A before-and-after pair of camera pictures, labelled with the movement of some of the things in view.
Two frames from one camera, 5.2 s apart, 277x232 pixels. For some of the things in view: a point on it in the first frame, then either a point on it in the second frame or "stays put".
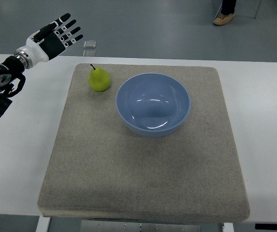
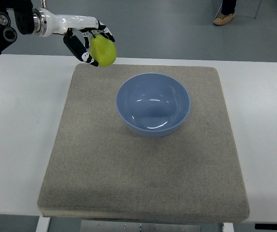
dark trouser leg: (228, 7) stays put
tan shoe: (222, 19) stays put
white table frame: (43, 224) stays put
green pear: (98, 79) → (102, 50)
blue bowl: (153, 104) stays put
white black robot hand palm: (41, 50) → (45, 23)
